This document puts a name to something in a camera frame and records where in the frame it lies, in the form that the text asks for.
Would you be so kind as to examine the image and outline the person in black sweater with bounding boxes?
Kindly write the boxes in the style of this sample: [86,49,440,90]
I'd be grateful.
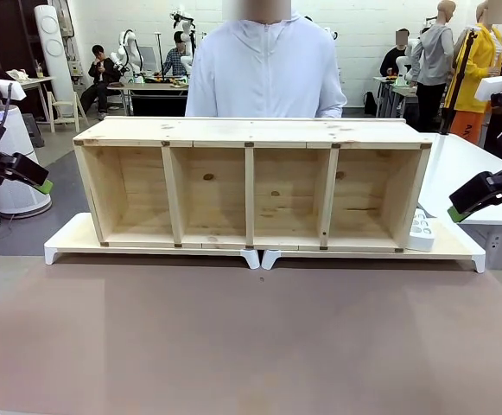
[378,29,412,81]

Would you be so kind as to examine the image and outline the white side table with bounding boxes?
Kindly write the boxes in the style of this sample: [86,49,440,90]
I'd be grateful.
[414,132,502,227]

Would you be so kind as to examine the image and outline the wooden riser with white legs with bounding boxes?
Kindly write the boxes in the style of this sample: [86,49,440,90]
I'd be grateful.
[44,214,261,270]
[262,220,486,274]

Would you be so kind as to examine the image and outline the mannequin in grey hoodie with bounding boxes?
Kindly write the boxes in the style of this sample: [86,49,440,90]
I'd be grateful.
[404,0,457,133]

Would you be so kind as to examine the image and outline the seated person in plaid shirt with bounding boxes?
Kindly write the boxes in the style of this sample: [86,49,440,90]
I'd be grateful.
[161,30,196,79]

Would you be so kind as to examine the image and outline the brown background work table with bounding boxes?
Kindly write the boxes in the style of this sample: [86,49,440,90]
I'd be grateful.
[106,80,191,117]

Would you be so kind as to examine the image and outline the mannequin in yellow jacket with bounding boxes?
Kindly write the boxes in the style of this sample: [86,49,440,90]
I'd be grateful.
[451,0,502,150]

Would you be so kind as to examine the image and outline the black tripod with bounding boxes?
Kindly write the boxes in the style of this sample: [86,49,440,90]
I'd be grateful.
[439,29,480,136]

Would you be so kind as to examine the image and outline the wooden step stool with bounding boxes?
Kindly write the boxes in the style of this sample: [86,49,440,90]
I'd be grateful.
[46,90,81,133]

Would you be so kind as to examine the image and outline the wooden four-compartment shelf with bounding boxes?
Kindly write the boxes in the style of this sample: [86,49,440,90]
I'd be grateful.
[72,115,433,254]

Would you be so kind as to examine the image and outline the white standing air conditioner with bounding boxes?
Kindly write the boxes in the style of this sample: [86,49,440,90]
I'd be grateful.
[33,4,79,118]

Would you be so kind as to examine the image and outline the white cylindrical air purifier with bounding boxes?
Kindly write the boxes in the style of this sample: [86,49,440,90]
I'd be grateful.
[0,105,54,218]

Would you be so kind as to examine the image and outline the seated person in black jacket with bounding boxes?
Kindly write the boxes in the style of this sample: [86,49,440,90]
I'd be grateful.
[79,44,123,121]

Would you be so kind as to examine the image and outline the grey plastic stool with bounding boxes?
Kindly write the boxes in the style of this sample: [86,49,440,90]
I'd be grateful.
[20,112,45,149]

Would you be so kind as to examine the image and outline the white power strip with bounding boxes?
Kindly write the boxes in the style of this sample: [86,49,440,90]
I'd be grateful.
[405,207,437,252]

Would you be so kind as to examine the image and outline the person in white hoodie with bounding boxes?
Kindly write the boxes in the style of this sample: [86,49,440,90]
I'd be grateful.
[184,0,349,120]

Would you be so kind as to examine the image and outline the wooden background desk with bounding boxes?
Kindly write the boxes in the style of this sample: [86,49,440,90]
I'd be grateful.
[10,67,57,123]

